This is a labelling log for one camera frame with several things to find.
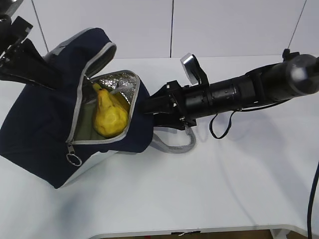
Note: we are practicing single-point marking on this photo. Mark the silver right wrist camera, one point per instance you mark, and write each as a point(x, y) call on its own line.
point(193, 70)

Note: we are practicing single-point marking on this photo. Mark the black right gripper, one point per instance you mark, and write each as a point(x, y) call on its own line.
point(169, 107)

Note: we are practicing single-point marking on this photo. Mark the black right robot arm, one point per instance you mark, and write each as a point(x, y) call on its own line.
point(270, 85)

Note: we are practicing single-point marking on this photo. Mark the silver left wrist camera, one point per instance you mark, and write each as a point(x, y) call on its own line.
point(9, 7)

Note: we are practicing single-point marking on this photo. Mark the white table leg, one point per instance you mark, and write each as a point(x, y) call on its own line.
point(280, 233)

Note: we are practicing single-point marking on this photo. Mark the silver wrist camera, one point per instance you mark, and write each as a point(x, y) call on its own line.
point(193, 70)
point(9, 7)

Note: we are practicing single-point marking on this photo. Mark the yellow pear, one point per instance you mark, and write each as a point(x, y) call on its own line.
point(111, 114)

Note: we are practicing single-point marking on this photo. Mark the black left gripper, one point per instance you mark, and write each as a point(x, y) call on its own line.
point(20, 61)

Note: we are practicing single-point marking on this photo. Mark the navy blue lunch bag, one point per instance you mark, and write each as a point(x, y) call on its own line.
point(50, 133)

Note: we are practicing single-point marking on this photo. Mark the green lid glass container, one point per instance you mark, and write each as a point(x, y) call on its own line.
point(84, 128)

